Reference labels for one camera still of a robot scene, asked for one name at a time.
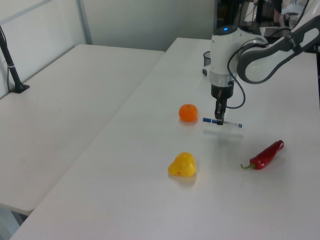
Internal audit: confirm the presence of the black pole with base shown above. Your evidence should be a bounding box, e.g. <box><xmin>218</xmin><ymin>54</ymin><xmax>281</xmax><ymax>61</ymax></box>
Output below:
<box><xmin>0</xmin><ymin>24</ymin><xmax>31</xmax><ymax>94</ymax></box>

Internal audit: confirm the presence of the orange mandarin fruit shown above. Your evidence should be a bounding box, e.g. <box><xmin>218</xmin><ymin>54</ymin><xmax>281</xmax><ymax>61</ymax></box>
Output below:
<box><xmin>178</xmin><ymin>103</ymin><xmax>199</xmax><ymax>123</ymax></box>

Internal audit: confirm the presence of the grey partition frame post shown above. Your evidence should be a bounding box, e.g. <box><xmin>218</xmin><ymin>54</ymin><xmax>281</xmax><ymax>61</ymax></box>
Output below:
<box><xmin>75</xmin><ymin>0</ymin><xmax>94</xmax><ymax>46</ymax></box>

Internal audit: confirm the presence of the white side table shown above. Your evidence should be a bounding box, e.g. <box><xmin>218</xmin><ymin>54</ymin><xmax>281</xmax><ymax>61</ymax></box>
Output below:
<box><xmin>0</xmin><ymin>44</ymin><xmax>166</xmax><ymax>216</ymax></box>

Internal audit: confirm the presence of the black mesh pen cup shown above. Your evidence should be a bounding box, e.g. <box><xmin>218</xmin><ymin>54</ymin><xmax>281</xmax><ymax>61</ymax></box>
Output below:
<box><xmin>202</xmin><ymin>50</ymin><xmax>212</xmax><ymax>69</ymax></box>

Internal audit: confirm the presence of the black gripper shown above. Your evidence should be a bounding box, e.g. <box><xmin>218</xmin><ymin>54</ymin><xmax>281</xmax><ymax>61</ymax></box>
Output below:
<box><xmin>210</xmin><ymin>84</ymin><xmax>235</xmax><ymax>126</ymax></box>

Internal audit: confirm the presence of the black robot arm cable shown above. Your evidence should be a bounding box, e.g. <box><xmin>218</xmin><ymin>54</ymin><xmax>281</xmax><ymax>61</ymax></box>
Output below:
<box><xmin>226</xmin><ymin>27</ymin><xmax>293</xmax><ymax>110</ymax></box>

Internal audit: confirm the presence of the red chili pepper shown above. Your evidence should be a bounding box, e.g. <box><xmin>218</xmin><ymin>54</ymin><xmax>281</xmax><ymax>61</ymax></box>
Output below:
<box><xmin>240</xmin><ymin>139</ymin><xmax>285</xmax><ymax>172</ymax></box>

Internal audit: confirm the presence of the blue white whiteboard marker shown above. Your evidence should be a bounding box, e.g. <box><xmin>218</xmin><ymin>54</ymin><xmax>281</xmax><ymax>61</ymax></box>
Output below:
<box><xmin>202</xmin><ymin>116</ymin><xmax>244</xmax><ymax>129</ymax></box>

